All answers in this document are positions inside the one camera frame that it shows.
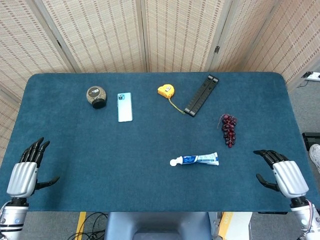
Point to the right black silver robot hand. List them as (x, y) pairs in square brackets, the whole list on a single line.
[(291, 177)]

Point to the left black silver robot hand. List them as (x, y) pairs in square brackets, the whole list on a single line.
[(22, 177)]

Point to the blue white toothpaste tube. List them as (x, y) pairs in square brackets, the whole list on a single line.
[(190, 160)]

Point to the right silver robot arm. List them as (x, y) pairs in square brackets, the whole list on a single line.
[(303, 217)]

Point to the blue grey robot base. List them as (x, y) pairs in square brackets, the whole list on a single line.
[(150, 225)]

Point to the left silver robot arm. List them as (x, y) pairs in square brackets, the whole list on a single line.
[(12, 217)]

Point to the white shoe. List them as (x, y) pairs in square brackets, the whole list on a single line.
[(315, 156)]

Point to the black floor stand base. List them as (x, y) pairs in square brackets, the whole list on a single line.
[(311, 140)]

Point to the yellow white cardboard box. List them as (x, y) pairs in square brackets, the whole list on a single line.
[(230, 225)]

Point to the dark red grape bunch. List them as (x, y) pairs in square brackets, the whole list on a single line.
[(228, 130)]

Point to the white power strip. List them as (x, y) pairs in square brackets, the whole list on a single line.
[(312, 76)]

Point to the blue felt table cloth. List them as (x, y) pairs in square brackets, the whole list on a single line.
[(125, 162)]

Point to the round jar with black lid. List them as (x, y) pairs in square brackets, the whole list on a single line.
[(95, 95)]

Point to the light blue smartphone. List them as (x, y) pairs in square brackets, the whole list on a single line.
[(125, 107)]

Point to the black screen hinge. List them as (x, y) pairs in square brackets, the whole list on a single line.
[(59, 43), (217, 49)]

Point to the yellow tape measure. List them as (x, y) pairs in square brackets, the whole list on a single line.
[(166, 90)]

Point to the woven bamboo folding screen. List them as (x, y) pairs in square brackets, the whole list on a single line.
[(100, 32)]

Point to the black table edge bracket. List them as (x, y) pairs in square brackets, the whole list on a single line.
[(272, 213)]

